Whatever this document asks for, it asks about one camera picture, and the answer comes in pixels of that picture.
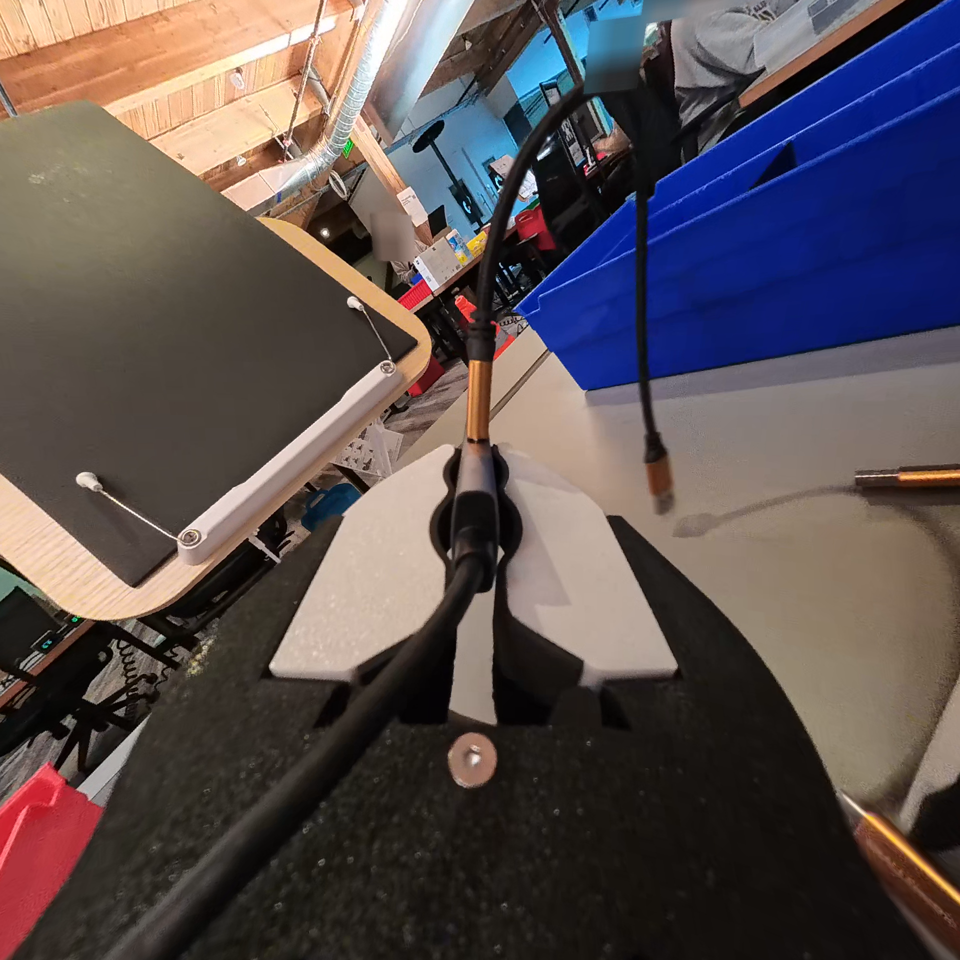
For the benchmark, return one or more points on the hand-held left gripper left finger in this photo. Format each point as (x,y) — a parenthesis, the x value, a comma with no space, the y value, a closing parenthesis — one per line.
(360,592)

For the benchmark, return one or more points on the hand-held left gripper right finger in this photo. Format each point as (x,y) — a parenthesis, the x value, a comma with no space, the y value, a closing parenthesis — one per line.
(592,600)

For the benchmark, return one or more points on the blue plastic bin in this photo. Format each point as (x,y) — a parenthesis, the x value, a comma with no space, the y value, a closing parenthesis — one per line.
(750,300)

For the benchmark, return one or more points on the red plastic bin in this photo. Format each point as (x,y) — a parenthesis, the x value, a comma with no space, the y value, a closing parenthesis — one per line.
(415,298)
(534,229)
(37,847)
(427,377)

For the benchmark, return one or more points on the teal bag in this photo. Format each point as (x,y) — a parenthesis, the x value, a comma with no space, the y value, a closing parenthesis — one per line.
(334,506)

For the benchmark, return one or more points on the printed paper sheet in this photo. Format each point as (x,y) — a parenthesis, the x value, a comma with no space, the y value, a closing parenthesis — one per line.
(364,454)

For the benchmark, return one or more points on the orange traffic cone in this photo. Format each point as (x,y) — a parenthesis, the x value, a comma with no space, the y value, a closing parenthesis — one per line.
(461,306)

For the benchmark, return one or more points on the black office chair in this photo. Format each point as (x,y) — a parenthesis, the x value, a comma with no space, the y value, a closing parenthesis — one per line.
(67,705)

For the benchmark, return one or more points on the white cardboard box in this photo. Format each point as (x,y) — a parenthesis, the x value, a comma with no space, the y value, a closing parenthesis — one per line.
(439,266)

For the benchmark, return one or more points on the black floor lamp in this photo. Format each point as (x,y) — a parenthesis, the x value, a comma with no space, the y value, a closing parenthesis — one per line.
(430,135)

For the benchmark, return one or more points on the black bin divider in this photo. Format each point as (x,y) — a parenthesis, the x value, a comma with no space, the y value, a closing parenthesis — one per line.
(776,166)

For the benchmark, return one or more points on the silver air duct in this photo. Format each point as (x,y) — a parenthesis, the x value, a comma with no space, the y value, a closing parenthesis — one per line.
(352,97)

